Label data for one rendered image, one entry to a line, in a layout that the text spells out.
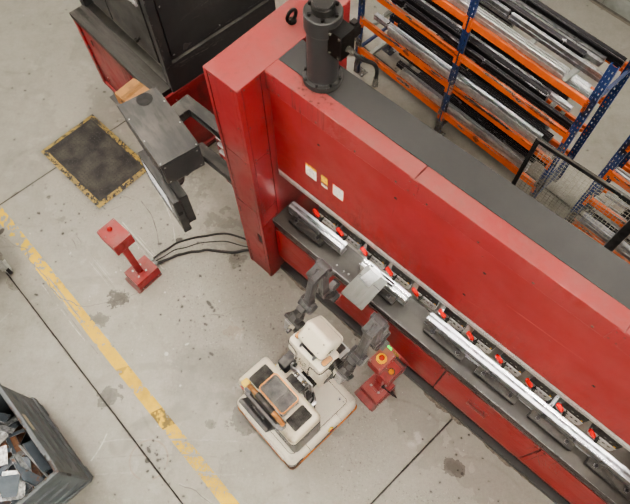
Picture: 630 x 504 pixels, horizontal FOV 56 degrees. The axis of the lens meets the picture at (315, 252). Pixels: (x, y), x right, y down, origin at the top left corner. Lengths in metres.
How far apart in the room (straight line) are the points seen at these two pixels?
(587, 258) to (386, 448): 2.43
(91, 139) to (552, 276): 4.54
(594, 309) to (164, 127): 2.31
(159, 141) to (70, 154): 2.73
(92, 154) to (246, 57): 3.05
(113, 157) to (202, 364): 2.19
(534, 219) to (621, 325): 0.55
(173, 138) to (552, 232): 1.98
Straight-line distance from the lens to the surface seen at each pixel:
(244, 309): 4.87
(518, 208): 2.73
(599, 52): 4.74
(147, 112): 3.47
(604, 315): 2.64
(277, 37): 3.22
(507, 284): 2.89
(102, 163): 5.83
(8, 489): 4.41
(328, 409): 4.34
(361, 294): 3.82
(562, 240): 2.72
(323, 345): 3.32
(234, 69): 3.09
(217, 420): 4.67
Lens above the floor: 4.55
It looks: 65 degrees down
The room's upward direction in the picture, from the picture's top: 1 degrees counter-clockwise
